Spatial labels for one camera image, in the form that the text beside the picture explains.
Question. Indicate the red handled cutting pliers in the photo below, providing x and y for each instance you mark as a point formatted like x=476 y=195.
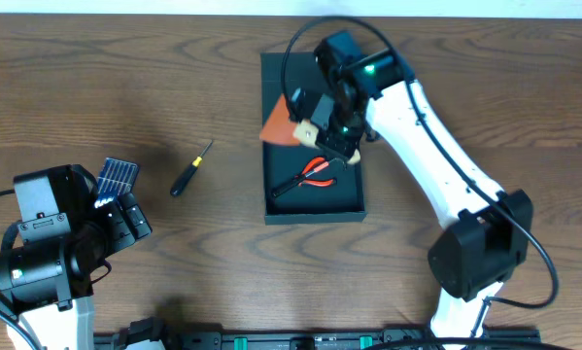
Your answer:
x=313 y=174

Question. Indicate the black yellow screwdriver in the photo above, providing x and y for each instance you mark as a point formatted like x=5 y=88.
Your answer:
x=183 y=179

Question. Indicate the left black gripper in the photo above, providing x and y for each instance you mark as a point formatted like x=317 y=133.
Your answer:
x=126 y=220

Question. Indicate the orange scraper wooden handle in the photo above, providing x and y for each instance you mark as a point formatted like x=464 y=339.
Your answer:
x=280 y=130

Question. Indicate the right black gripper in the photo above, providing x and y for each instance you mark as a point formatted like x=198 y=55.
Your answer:
x=328 y=138

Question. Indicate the dark green open gift box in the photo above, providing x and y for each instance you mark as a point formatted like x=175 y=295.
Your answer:
x=342 y=202

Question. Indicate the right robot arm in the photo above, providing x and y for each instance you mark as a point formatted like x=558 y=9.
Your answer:
x=484 y=228

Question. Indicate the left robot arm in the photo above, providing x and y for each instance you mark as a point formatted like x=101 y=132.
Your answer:
x=71 y=223

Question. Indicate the blue precision screwdriver set case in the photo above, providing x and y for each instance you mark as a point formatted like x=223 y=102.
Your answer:
x=117 y=177

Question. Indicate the small claw hammer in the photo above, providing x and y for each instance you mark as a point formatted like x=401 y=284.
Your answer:
x=293 y=182

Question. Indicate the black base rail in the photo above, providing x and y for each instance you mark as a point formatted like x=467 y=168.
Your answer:
x=154 y=333

